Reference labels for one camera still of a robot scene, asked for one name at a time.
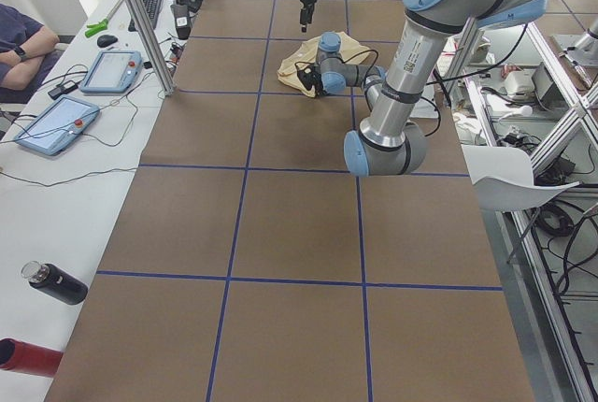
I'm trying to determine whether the green plastic tool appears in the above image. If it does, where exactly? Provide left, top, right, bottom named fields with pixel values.
left=84, top=18, right=108, bottom=38

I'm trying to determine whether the red water bottle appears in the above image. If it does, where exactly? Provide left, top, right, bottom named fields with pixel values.
left=1, top=338, right=63, bottom=378

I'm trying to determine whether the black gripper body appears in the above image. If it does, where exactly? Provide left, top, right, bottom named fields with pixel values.
left=300, top=0, right=317, bottom=17
left=310, top=67, right=327, bottom=96

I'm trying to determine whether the seated person forearm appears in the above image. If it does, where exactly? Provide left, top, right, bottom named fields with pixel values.
left=1, top=26, right=59, bottom=91

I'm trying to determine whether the black keyboard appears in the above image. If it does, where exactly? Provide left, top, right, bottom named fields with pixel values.
left=141, top=0, right=164, bottom=30

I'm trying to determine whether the blue teach pendant far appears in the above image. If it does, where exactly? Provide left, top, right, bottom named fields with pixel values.
left=78, top=50, right=143, bottom=94

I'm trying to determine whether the beige long sleeve shirt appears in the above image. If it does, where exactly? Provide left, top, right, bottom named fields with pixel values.
left=277, top=32, right=380, bottom=95

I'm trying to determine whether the blue teach pendant near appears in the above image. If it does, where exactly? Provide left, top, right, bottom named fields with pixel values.
left=13, top=95, right=100, bottom=156

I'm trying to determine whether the white plastic chair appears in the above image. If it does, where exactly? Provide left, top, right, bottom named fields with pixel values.
left=462, top=145, right=580, bottom=212

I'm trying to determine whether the blue teach pendant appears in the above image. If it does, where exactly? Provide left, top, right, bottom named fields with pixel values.
left=78, top=50, right=143, bottom=94
left=13, top=95, right=100, bottom=156

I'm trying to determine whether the left black braided cable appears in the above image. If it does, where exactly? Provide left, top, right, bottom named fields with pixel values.
left=293, top=49, right=444, bottom=139

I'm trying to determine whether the black computer mouse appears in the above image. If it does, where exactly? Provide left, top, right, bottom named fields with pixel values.
left=96, top=35, right=118, bottom=48

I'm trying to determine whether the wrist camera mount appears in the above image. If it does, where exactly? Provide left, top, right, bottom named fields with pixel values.
left=296, top=67, right=314, bottom=91

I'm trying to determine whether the black water bottle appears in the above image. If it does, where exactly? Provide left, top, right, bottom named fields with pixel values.
left=21, top=261, right=88, bottom=305

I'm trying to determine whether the aluminium frame post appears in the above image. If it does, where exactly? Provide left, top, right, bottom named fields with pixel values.
left=125, top=0, right=175, bottom=96

